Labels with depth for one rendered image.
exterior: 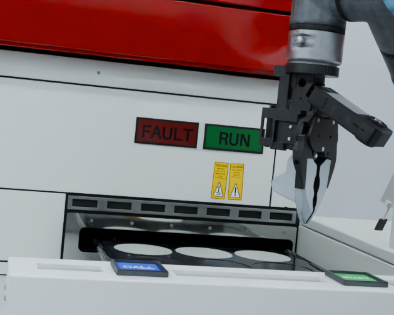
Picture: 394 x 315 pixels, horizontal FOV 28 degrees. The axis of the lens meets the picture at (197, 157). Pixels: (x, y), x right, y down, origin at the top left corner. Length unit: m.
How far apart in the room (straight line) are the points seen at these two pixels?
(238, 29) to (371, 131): 0.50
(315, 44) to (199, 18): 0.42
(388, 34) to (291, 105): 0.16
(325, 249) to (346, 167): 1.80
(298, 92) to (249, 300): 0.33
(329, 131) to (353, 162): 2.15
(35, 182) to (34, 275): 0.62
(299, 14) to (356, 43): 2.16
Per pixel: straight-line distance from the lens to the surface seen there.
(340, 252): 1.36
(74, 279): 0.82
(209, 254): 1.37
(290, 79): 1.07
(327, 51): 1.04
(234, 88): 1.48
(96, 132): 1.43
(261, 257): 1.40
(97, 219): 1.43
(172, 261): 1.27
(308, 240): 1.49
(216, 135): 1.47
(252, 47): 1.44
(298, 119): 1.04
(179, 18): 1.41
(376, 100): 3.24
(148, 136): 1.44
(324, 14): 1.04
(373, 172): 3.25
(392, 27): 1.02
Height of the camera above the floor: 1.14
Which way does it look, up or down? 3 degrees down
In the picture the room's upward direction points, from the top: 6 degrees clockwise
